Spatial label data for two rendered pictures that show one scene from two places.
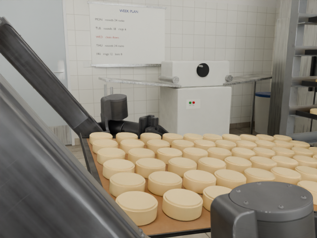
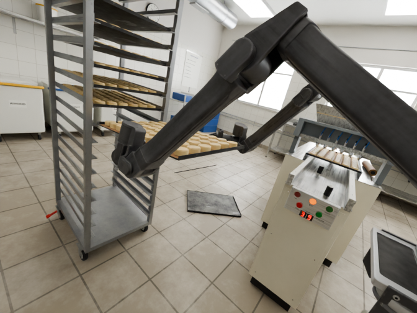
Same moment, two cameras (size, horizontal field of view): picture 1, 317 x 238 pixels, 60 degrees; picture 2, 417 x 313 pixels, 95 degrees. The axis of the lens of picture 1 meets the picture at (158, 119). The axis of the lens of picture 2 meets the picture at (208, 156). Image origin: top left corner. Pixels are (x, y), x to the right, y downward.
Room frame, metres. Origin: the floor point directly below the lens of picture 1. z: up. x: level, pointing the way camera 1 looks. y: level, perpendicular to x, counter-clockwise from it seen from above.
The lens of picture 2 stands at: (0.85, 0.67, 1.25)
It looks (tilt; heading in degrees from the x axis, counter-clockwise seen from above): 20 degrees down; 236
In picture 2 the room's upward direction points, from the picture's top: 13 degrees clockwise
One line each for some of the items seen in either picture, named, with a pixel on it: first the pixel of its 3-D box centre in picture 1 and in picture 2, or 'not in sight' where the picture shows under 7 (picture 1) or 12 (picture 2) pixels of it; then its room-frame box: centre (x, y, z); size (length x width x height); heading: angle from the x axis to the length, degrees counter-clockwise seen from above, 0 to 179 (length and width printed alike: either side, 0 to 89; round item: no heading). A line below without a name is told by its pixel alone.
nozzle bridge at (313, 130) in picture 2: not in sight; (338, 148); (-0.98, -0.10, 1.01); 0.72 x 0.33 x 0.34; 113
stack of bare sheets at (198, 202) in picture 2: not in sight; (212, 202); (-0.39, -0.83, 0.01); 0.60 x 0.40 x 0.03; 157
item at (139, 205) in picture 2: not in sight; (128, 193); (0.56, -0.84, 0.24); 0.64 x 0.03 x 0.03; 109
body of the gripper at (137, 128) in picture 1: (137, 132); not in sight; (0.73, 0.06, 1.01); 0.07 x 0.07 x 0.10; 64
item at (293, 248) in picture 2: not in sight; (301, 225); (-0.51, 0.10, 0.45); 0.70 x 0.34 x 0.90; 23
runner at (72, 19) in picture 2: not in sight; (71, 20); (0.93, -0.71, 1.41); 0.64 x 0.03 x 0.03; 109
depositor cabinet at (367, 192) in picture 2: not in sight; (318, 190); (-1.42, -0.28, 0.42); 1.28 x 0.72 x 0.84; 23
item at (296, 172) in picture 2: not in sight; (316, 154); (-1.03, -0.27, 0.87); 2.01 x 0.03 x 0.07; 23
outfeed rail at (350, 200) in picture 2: not in sight; (350, 166); (-1.14, -0.01, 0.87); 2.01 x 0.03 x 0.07; 23
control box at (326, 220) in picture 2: not in sight; (309, 207); (-0.18, 0.24, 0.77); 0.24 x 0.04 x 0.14; 113
